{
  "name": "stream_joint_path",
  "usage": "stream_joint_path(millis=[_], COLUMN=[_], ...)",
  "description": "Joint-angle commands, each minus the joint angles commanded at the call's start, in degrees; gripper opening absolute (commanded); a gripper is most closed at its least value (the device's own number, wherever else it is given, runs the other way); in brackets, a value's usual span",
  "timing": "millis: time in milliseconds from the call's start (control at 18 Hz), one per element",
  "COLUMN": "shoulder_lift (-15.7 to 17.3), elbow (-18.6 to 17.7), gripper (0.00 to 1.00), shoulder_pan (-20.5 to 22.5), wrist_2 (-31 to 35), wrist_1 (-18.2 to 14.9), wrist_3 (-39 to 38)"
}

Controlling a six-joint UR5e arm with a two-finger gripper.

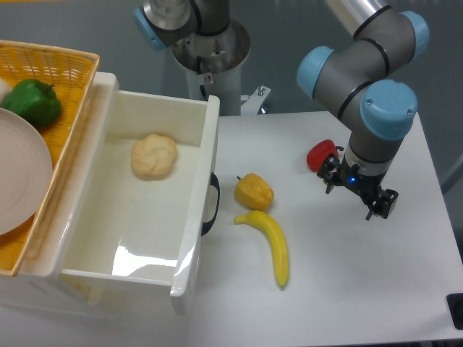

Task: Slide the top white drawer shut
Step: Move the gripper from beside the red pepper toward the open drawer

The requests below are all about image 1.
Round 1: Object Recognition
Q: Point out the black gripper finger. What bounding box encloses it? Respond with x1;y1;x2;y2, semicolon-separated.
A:
365;188;399;220
317;155;340;194

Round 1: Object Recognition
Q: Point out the white top drawer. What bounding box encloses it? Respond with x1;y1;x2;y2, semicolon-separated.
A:
60;91;220;314

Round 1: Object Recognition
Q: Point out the white vegetable in basket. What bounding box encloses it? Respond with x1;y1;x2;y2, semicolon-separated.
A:
0;78;12;105

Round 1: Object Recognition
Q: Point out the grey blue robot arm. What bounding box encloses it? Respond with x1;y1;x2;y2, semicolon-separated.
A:
133;1;429;218

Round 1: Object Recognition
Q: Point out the white drawer cabinet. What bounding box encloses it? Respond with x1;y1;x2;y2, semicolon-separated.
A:
1;73;220;315

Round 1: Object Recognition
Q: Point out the round bread roll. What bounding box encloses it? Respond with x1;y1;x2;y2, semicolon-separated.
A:
130;134;177;178

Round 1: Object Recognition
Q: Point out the beige round plate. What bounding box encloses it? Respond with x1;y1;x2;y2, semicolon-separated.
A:
1;109;53;234

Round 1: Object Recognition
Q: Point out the yellow banana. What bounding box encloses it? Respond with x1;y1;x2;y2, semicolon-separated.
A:
234;210;289;289

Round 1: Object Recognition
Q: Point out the green bell pepper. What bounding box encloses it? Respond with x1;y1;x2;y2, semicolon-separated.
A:
1;79;62;128

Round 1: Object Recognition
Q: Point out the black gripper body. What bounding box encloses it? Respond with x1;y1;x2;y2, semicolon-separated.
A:
328;161;385;205

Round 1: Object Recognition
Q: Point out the red bell pepper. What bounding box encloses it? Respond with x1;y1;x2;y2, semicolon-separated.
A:
306;139;344;172

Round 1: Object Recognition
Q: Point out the yellow bell pepper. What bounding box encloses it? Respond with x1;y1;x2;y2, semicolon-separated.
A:
234;173;274;212

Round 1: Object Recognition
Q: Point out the black drawer handle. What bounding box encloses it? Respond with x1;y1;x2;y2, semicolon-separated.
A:
201;173;221;236

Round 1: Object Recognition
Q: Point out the black object at table edge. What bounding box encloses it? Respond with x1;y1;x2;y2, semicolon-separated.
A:
446;293;463;330

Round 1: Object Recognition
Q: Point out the yellow woven basket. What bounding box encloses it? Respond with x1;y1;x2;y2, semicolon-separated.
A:
1;40;100;277

